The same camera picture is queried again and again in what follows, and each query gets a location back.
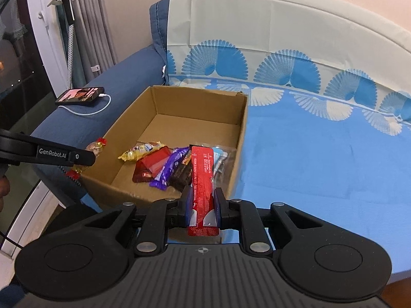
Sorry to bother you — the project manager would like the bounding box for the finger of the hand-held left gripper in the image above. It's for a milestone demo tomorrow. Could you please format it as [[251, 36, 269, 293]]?
[[72, 149, 97, 167]]

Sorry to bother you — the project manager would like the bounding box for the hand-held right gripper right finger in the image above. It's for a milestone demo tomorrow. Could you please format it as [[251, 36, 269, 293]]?
[[213, 188, 325, 254]]

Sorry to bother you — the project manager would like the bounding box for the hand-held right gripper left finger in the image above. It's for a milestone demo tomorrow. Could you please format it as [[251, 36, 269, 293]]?
[[85, 186, 191, 257]]

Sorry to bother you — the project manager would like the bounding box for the small red-ended candy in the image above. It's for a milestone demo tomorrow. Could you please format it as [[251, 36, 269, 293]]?
[[66, 137, 107, 180]]

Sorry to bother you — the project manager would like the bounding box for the dark brown chocolate bar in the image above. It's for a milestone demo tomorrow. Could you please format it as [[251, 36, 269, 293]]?
[[169, 152, 193, 189]]

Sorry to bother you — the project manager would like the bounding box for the long red snack packet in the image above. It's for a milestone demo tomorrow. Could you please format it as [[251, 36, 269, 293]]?
[[187, 145, 221, 237]]

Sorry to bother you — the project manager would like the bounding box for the purple snack bar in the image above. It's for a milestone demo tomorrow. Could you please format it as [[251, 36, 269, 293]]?
[[149, 147, 191, 190]]

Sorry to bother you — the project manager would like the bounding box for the clear bag of candies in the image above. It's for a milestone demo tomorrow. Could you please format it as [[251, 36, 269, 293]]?
[[189, 144, 239, 182]]

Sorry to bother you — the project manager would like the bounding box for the silver white snack bar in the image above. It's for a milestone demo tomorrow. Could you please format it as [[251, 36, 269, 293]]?
[[213, 148, 230, 174]]

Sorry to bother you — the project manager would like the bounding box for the dark red snack pouch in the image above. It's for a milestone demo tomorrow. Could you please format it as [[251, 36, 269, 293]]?
[[133, 146, 172, 183]]

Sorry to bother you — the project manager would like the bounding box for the yellow snack packet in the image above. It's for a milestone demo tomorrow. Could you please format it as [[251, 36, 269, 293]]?
[[118, 141, 165, 163]]

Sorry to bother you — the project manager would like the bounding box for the brown cardboard box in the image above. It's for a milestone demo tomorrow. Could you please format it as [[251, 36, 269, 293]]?
[[79, 85, 250, 214]]

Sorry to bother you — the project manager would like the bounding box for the person's left hand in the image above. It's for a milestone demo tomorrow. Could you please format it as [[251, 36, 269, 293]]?
[[0, 177, 10, 213]]

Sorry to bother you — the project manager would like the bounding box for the black smartphone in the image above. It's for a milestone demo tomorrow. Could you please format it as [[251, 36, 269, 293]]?
[[55, 86, 105, 106]]

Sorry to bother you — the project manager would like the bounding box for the blue sofa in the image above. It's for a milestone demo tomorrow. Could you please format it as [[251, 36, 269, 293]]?
[[30, 0, 174, 212]]

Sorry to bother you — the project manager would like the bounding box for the garment steamer on stand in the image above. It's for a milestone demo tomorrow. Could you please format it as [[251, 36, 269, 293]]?
[[58, 0, 88, 87]]

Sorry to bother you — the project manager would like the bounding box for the blue fan-print sheet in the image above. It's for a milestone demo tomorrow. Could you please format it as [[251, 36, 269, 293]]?
[[165, 0, 411, 276]]

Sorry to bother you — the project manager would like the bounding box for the white charging cable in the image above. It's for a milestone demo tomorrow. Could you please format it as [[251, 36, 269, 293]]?
[[66, 94, 112, 116]]

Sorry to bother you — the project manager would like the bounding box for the black cable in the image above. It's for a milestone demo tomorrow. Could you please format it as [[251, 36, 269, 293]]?
[[0, 230, 24, 250]]

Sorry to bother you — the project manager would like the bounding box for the braided steamer hose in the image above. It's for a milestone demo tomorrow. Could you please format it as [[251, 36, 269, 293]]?
[[67, 24, 78, 90]]

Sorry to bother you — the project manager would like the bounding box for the white window frame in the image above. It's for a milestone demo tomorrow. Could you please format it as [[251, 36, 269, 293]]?
[[24, 0, 70, 91]]

